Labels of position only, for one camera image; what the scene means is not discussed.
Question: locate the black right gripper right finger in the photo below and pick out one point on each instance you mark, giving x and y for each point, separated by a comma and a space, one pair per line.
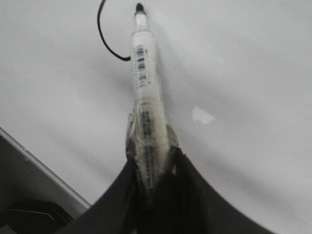
185, 203

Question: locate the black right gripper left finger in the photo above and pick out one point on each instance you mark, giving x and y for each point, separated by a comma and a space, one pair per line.
113, 212

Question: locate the white whiteboard marker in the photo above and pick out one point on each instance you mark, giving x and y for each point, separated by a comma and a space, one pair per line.
151, 141

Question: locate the white glossy whiteboard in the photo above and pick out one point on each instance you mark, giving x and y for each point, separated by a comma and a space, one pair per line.
237, 86

